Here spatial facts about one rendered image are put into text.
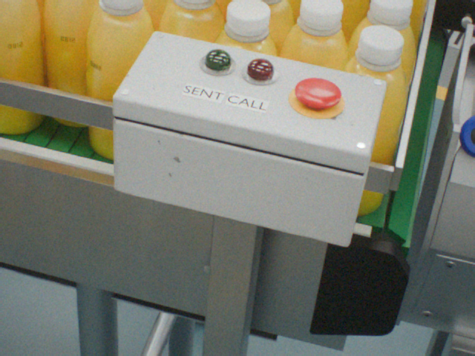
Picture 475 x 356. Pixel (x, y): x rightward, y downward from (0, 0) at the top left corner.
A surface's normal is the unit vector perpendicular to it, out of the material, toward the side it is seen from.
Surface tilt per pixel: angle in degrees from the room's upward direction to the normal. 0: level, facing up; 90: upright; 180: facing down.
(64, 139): 0
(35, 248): 90
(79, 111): 90
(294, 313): 90
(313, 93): 0
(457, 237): 71
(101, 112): 90
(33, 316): 0
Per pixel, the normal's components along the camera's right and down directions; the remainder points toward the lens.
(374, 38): 0.07, -0.74
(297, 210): -0.26, 0.63
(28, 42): 0.77, 0.47
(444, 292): -0.26, 0.84
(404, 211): 0.55, -0.53
